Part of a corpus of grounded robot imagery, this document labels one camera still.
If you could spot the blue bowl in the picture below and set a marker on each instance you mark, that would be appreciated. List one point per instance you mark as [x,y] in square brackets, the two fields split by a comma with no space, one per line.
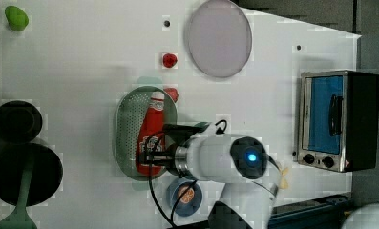
[183,210]

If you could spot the red strawberry toy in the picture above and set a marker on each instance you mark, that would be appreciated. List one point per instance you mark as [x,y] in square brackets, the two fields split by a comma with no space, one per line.
[173,93]
[169,60]

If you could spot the red plush ketchup bottle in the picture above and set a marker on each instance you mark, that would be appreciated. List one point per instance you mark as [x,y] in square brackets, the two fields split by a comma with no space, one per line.
[149,132]

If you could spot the small black pot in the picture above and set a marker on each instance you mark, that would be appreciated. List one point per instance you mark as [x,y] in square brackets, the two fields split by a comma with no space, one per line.
[20,122]

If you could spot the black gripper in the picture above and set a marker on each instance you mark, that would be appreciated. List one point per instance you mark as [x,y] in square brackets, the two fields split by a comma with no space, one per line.
[179,137]

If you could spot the grey-green oval strainer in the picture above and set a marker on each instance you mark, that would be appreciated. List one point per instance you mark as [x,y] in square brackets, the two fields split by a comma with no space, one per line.
[130,113]

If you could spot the peeled banana toy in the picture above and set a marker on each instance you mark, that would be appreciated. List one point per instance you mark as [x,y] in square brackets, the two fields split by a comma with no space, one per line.
[283,181]

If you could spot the red strawberry toy upper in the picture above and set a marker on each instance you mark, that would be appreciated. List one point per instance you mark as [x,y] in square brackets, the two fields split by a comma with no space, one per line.
[169,60]

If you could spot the silver toaster oven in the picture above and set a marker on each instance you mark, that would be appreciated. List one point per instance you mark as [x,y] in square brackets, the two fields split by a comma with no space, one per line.
[338,120]

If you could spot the green spatula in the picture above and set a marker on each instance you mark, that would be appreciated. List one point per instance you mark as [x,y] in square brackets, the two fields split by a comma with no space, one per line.
[19,217]

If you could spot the orange slice toy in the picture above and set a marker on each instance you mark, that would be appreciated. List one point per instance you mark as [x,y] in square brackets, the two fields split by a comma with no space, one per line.
[185,194]

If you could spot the large black pan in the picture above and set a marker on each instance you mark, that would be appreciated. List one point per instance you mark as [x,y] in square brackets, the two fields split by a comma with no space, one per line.
[47,172]

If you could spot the lavender round plate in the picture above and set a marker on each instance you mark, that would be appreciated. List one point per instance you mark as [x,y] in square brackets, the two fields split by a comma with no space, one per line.
[219,38]

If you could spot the red strawberry toy lower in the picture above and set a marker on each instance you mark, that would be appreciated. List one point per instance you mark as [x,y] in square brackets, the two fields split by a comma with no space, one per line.
[173,93]

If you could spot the blue metal frame rail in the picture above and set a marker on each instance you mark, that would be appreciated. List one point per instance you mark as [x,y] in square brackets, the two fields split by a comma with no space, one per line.
[319,213]

